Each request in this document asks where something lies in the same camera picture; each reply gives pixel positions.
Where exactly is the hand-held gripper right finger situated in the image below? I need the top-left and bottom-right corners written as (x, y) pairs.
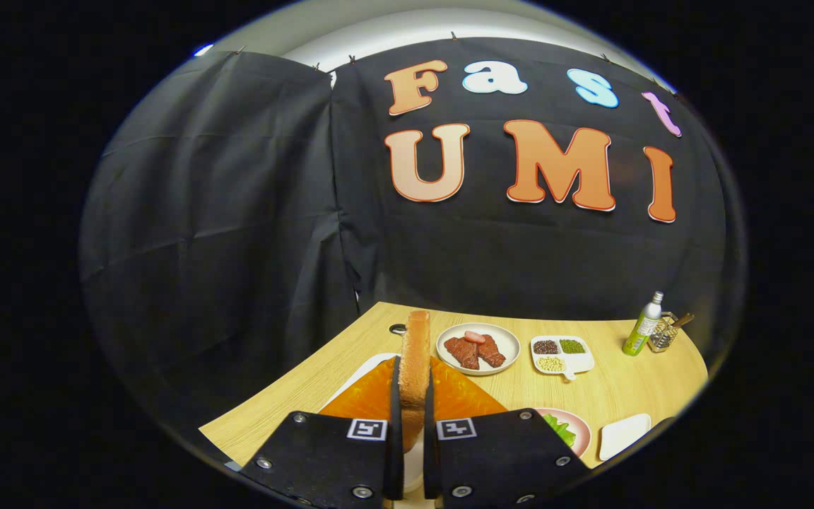
top-left (423, 357), bottom-right (591, 509)

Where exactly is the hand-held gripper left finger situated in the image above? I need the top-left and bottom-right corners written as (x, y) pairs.
top-left (241, 356), bottom-right (402, 509)

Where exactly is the green lettuce leaf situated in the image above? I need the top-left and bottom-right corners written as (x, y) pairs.
top-left (541, 414), bottom-right (577, 447)

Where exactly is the brown crust toast slice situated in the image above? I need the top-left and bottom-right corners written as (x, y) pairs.
top-left (399, 310), bottom-right (432, 453)

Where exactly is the pink round plate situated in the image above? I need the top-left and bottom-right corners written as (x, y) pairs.
top-left (534, 408), bottom-right (592, 459)

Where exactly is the white toaster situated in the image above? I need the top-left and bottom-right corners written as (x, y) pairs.
top-left (319, 352), bottom-right (427, 499)

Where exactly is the brown meat piece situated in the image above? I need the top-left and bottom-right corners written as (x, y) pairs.
top-left (444, 337), bottom-right (480, 370)
top-left (478, 334), bottom-right (507, 368)

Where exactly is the white round plate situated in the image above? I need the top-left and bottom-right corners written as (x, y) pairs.
top-left (436, 323), bottom-right (521, 376)

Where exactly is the white square plate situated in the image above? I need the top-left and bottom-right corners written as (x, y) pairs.
top-left (598, 414), bottom-right (652, 462)

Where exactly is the white divided dish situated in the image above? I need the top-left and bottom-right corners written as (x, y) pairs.
top-left (530, 335), bottom-right (596, 382)

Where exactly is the green label metal bottle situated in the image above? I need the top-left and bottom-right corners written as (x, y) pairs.
top-left (622, 291), bottom-right (664, 356)

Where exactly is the black backdrop cloth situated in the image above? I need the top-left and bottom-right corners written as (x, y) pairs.
top-left (78, 35), bottom-right (747, 460)

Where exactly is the metal wire utensil holder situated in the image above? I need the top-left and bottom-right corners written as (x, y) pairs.
top-left (648, 312), bottom-right (680, 353)

